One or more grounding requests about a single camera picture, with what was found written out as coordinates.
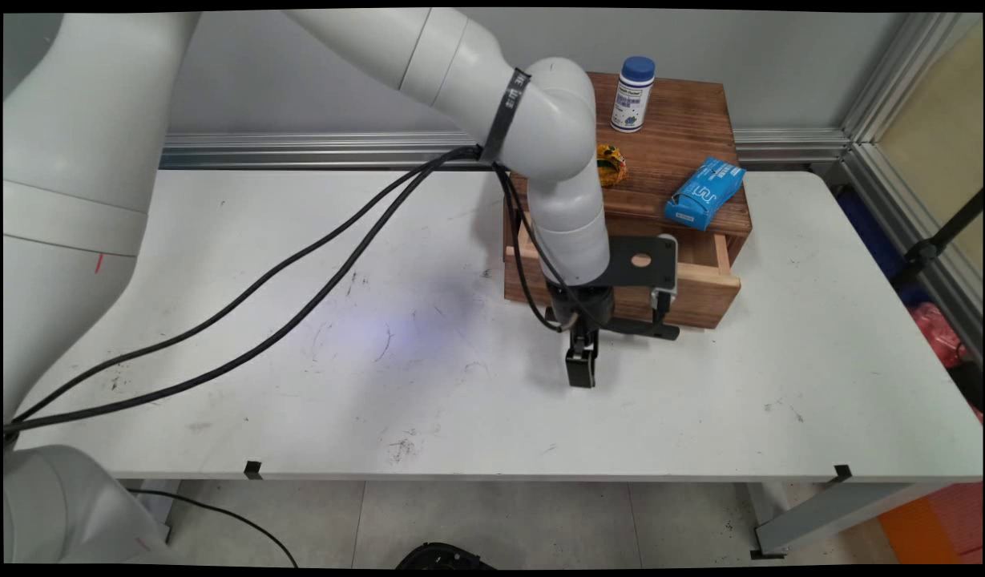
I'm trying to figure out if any black slanted stand bar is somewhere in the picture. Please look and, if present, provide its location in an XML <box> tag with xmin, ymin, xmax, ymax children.
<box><xmin>891</xmin><ymin>190</ymin><xmax>983</xmax><ymax>291</ymax></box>

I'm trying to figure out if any black round floor object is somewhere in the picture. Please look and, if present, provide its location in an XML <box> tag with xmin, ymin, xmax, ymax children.
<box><xmin>396</xmin><ymin>542</ymin><xmax>497</xmax><ymax>570</ymax></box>

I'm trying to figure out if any thin black floor cable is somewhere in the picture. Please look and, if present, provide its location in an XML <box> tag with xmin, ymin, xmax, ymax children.
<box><xmin>127</xmin><ymin>488</ymin><xmax>300</xmax><ymax>568</ymax></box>

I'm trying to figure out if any horizontal aluminium frame rail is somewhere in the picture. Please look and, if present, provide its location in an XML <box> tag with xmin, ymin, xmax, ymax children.
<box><xmin>159</xmin><ymin>128</ymin><xmax>851</xmax><ymax>171</ymax></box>

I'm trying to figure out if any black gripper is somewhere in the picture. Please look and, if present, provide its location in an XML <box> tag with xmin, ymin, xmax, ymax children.
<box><xmin>545</xmin><ymin>280</ymin><xmax>619</xmax><ymax>389</ymax></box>

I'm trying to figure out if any white table leg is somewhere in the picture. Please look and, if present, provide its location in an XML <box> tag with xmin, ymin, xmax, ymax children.
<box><xmin>135</xmin><ymin>479</ymin><xmax>180</xmax><ymax>546</ymax></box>
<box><xmin>747</xmin><ymin>481</ymin><xmax>951</xmax><ymax>560</ymax></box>

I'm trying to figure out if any orange round toy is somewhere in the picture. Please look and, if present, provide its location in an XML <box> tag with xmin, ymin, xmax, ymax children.
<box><xmin>596</xmin><ymin>144</ymin><xmax>630</xmax><ymax>188</ymax></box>

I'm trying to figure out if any black strap around arm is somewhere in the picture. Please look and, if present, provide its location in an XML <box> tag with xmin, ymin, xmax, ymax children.
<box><xmin>479</xmin><ymin>68</ymin><xmax>533</xmax><ymax>166</ymax></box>

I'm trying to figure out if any dark blue bin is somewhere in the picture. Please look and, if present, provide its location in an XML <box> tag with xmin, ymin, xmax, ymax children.
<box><xmin>838</xmin><ymin>187</ymin><xmax>927</xmax><ymax>307</ymax></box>

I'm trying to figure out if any wooden drawer with black handle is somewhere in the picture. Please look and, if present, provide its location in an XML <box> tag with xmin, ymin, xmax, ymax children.
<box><xmin>503</xmin><ymin>207</ymin><xmax>742</xmax><ymax>342</ymax></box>

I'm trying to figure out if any blue tissue pack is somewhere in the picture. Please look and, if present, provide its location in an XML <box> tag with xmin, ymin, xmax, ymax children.
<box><xmin>664</xmin><ymin>156</ymin><xmax>747</xmax><ymax>232</ymax></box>

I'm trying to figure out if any red plastic bag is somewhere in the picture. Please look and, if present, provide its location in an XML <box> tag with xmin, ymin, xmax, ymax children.
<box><xmin>909</xmin><ymin>302</ymin><xmax>971</xmax><ymax>370</ymax></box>

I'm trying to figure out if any aluminium corner frame post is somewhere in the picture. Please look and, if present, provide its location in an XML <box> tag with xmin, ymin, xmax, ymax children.
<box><xmin>838</xmin><ymin>12</ymin><xmax>983</xmax><ymax>363</ymax></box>

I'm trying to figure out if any white bottle with blue cap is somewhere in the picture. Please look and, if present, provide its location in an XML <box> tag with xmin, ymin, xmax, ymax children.
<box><xmin>611</xmin><ymin>56</ymin><xmax>657</xmax><ymax>134</ymax></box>

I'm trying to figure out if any orange box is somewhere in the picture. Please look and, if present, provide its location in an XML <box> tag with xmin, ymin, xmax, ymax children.
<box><xmin>877</xmin><ymin>481</ymin><xmax>983</xmax><ymax>565</ymax></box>

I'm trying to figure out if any brown wooden drawer cabinet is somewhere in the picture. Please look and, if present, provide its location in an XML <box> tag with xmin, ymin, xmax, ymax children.
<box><xmin>503</xmin><ymin>72</ymin><xmax>754</xmax><ymax>259</ymax></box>

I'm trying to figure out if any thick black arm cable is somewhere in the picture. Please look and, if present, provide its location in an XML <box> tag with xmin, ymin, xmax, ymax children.
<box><xmin>3</xmin><ymin>148</ymin><xmax>565</xmax><ymax>438</ymax></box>
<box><xmin>3</xmin><ymin>146</ymin><xmax>569</xmax><ymax>426</ymax></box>

